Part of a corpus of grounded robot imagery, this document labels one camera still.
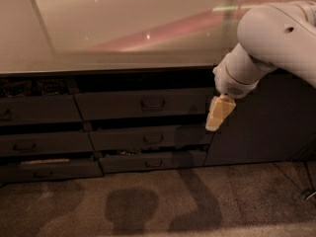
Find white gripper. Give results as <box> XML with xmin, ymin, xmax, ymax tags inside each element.
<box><xmin>205</xmin><ymin>52</ymin><xmax>260</xmax><ymax>131</ymax></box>

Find grey drawer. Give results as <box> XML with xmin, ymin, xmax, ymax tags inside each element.
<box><xmin>0</xmin><ymin>131</ymin><xmax>93</xmax><ymax>157</ymax></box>
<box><xmin>99</xmin><ymin>150</ymin><xmax>206</xmax><ymax>174</ymax></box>
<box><xmin>89</xmin><ymin>124</ymin><xmax>212</xmax><ymax>150</ymax></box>
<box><xmin>75</xmin><ymin>88</ymin><xmax>213</xmax><ymax>120</ymax></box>
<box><xmin>0</xmin><ymin>160</ymin><xmax>103</xmax><ymax>183</ymax></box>
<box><xmin>0</xmin><ymin>95</ymin><xmax>81</xmax><ymax>125</ymax></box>

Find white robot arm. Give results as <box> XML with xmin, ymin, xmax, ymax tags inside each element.
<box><xmin>205</xmin><ymin>1</ymin><xmax>316</xmax><ymax>131</ymax></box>

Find snack bags in left drawer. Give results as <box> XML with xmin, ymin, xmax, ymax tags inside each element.
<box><xmin>0</xmin><ymin>79</ymin><xmax>68</xmax><ymax>98</ymax></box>

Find grey cabinet door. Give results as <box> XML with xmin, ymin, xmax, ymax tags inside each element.
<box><xmin>205</xmin><ymin>72</ymin><xmax>316</xmax><ymax>165</ymax></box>

